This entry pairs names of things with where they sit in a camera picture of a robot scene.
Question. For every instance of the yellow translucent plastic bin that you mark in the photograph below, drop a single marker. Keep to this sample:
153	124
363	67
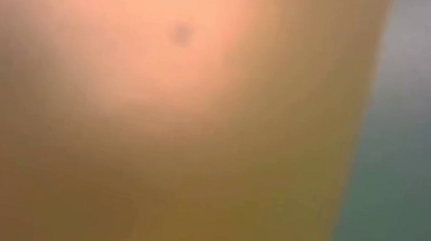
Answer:
192	175

